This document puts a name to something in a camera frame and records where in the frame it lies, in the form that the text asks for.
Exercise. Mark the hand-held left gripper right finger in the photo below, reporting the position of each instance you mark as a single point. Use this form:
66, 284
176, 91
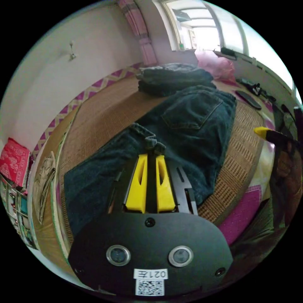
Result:
164, 191

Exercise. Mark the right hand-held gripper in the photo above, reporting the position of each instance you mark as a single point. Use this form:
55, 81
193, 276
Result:
277, 136

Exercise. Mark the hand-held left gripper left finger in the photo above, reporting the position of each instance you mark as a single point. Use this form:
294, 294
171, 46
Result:
137, 189

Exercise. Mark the blue jeans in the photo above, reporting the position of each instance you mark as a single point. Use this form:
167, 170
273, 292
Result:
189, 132

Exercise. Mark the person's right hand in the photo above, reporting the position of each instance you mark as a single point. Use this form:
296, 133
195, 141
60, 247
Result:
290, 163

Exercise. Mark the flat black oval object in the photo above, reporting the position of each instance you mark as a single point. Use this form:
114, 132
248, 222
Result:
248, 99

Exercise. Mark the pink blanket bundle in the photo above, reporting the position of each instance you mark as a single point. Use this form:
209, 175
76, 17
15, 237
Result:
215, 64

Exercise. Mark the bed with woven mat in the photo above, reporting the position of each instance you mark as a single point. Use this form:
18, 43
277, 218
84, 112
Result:
104, 111

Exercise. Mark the beige cloth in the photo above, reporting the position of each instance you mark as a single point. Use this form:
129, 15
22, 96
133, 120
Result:
45, 180

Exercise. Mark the pile of clothes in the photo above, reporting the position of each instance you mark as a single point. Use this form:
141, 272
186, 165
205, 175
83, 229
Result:
172, 78

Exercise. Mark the window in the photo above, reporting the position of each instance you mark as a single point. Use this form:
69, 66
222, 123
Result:
213, 26

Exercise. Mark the red patterned cloth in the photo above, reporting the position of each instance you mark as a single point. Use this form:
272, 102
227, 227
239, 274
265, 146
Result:
14, 161

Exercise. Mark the pink curtain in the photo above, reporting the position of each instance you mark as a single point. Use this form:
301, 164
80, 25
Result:
144, 35

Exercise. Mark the wall hook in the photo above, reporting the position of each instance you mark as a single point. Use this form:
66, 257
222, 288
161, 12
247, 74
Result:
72, 53

